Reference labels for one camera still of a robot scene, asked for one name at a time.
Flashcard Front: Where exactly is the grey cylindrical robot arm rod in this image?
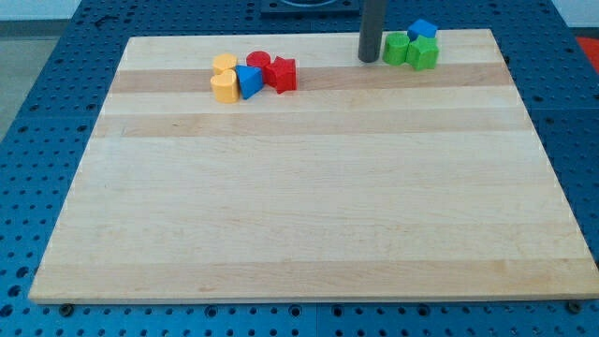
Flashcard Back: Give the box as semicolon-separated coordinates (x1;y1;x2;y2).
358;0;388;63

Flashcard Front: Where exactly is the red star block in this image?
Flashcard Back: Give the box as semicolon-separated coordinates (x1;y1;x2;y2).
263;56;298;94

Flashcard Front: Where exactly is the blue triangle block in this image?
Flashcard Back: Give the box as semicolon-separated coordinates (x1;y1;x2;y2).
236;66;264;99

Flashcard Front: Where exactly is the yellow heart block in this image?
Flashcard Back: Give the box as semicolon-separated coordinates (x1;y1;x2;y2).
211;69;240;104

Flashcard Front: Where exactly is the red cylinder block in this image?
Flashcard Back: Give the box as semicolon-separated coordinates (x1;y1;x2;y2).
245;51;271;68

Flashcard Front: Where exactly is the yellow cylinder block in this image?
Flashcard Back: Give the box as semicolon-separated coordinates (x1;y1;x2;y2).
212;53;238;75

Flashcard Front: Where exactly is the green cylinder block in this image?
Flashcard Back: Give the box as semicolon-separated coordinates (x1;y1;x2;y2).
383;32;410;66

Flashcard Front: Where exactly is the green star block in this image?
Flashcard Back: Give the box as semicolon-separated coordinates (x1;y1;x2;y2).
406;36;439;71

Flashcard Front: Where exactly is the blue cube block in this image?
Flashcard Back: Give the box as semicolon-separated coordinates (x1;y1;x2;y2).
407;19;438;41

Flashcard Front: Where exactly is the red object at right edge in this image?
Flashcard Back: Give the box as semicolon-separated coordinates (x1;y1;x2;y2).
576;37;599;72

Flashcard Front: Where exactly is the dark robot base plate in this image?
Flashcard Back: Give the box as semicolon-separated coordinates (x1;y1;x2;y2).
259;0;360;18

